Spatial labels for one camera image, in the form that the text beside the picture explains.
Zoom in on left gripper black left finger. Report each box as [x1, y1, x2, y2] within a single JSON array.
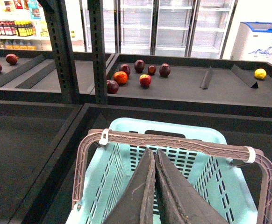
[[103, 148, 156, 224]]

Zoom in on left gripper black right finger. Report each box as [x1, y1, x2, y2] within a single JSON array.
[[155, 149, 227, 224]]

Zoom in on light blue plastic basket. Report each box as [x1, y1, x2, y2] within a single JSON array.
[[67, 118, 272, 224]]

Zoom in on dark red apple front left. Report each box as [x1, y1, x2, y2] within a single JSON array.
[[107, 80, 119, 94]]

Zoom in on red apple far tray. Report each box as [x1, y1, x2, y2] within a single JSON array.
[[139, 74, 151, 87]]

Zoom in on dark red apple right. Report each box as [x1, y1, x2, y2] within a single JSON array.
[[159, 63, 171, 77]]

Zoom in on small dark red apple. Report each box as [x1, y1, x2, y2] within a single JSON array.
[[148, 65, 157, 76]]

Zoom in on dark red apple back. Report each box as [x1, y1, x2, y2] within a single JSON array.
[[134, 59, 145, 73]]

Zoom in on near black display tray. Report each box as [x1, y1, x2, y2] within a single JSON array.
[[12, 104, 272, 224]]

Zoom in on black display tray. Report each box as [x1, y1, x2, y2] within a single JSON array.
[[107, 54, 272, 118], [12, 104, 272, 224]]

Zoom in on black divider strip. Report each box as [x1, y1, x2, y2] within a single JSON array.
[[0, 55, 45, 87], [200, 66, 214, 90], [15, 60, 56, 89]]

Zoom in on orange tomato fruit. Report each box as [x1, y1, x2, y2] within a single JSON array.
[[113, 71, 128, 85]]

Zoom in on near left black tray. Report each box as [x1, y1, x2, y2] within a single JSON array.
[[0, 101, 80, 224]]

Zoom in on far black display tray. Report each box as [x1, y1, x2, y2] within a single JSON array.
[[107, 54, 272, 118]]

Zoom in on black triangular divider right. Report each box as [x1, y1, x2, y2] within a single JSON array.
[[231, 64, 258, 89]]

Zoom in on yellow lemon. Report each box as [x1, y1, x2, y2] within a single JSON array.
[[254, 68, 267, 80]]

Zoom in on far left black tray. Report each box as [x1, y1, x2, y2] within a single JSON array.
[[0, 48, 115, 103]]

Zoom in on glass door refrigerators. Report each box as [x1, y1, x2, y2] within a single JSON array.
[[79, 0, 239, 59]]

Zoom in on white chest freezer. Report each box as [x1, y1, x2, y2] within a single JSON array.
[[230, 22, 272, 64]]

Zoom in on black divider strip far left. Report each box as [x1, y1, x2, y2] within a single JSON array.
[[0, 55, 45, 87]]

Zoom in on dark red fruit back left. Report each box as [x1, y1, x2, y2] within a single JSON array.
[[6, 54, 18, 65]]

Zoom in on white grocery shelf with bottles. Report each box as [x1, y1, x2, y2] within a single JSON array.
[[0, 0, 85, 52]]

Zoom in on dark metal post middle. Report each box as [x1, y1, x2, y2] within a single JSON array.
[[87, 0, 107, 105]]

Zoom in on dark metal post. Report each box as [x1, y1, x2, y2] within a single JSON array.
[[38, 0, 80, 104], [87, 0, 107, 105]]

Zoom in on dark metal post left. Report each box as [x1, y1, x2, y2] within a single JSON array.
[[38, 0, 80, 104]]

